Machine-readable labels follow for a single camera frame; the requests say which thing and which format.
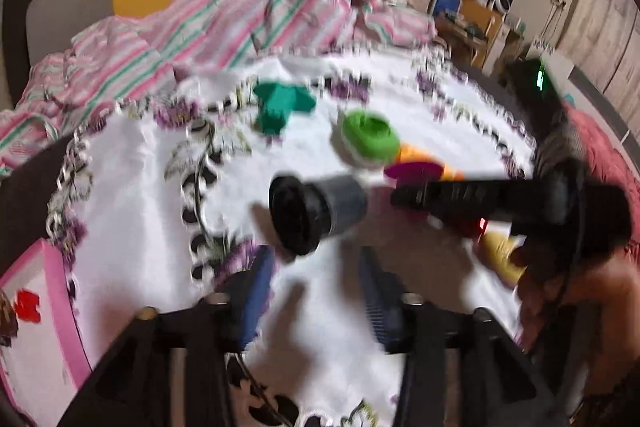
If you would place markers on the beige oval plastic toy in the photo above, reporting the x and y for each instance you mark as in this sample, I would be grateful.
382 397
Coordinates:
500 257

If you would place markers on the pink green striped blanket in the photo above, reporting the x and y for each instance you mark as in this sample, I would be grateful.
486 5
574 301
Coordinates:
200 27

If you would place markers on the white embroidered floral cloth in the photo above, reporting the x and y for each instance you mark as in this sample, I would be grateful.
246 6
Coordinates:
150 187

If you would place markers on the yellow plastic toy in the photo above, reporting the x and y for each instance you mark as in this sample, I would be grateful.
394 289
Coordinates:
411 153

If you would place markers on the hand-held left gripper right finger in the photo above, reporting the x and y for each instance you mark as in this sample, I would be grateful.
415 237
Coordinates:
379 302

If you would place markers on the red quilt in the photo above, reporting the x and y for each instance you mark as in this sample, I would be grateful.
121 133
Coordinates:
605 147

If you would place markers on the person's right hand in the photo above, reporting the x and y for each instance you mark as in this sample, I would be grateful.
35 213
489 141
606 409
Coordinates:
605 302

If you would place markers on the dark green plastic toy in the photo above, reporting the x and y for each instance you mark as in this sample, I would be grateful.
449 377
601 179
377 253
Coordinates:
280 107

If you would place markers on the light green plastic toy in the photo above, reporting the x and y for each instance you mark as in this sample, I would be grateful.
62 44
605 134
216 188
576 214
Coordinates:
367 137

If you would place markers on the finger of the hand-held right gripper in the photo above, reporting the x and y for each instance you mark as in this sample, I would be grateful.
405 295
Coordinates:
450 221
465 194

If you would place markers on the pink rimmed white tray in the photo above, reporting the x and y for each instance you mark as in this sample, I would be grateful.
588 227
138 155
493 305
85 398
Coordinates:
45 357

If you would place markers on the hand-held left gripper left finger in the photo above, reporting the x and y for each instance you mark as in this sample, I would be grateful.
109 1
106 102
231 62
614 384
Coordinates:
254 294

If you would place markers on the magenta plastic toy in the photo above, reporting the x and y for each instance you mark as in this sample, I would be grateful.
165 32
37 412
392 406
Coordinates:
412 172

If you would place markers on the wooden desk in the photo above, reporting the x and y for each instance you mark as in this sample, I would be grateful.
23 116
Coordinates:
475 27

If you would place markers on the red gear-shaped toy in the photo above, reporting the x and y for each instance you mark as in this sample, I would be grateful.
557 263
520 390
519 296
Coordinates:
27 307

